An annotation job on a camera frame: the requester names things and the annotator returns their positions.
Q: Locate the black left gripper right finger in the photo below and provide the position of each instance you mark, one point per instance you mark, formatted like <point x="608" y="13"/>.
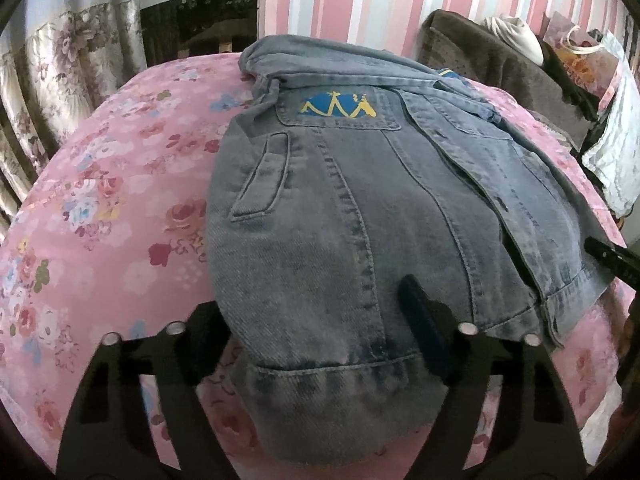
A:
<point x="535" y="435"/>

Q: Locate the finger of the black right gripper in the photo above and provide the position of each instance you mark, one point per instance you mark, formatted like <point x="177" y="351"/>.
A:
<point x="620" y="261"/>

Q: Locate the blue denim jacket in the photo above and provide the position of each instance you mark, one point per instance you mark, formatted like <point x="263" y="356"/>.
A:
<point x="351" y="169"/>

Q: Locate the white patterned plastic bag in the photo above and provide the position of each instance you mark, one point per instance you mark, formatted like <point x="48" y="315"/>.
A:
<point x="614" y="158"/>

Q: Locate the pink paper gift bag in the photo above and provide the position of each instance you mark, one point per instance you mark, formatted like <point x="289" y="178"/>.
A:
<point x="588" y="64"/>

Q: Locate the pink floral bed sheet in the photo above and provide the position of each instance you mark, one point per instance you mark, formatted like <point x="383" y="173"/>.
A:
<point x="110" y="240"/>

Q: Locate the white cloth bundle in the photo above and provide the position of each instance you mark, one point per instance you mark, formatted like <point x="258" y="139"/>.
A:
<point x="517" y="34"/>

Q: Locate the dark brown blanket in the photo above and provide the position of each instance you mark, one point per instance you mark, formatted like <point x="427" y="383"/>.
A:
<point x="449" y="40"/>

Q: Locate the floral beige curtain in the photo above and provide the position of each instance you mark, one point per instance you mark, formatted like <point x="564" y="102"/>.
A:
<point x="60" y="60"/>

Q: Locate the white and black appliance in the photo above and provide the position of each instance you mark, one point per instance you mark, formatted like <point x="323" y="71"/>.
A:
<point x="174" y="29"/>

